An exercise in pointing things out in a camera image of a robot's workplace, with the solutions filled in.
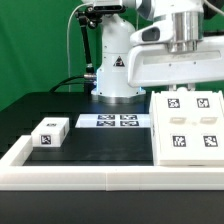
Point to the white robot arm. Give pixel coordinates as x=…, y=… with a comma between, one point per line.
x=120, y=19

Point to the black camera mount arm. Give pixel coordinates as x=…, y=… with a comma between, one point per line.
x=88, y=18

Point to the white cabinet top block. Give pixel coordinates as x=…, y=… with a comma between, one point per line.
x=50, y=132

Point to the white U-shaped fence frame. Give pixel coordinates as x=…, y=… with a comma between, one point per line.
x=16, y=175

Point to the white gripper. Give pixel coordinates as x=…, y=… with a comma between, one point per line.
x=173, y=52

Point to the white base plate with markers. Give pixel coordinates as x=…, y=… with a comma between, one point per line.
x=113, y=121

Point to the white cabinet body box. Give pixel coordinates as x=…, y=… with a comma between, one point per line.
x=189, y=159

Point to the white cabinet door panel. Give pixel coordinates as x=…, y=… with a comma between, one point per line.
x=209, y=131
x=174, y=113

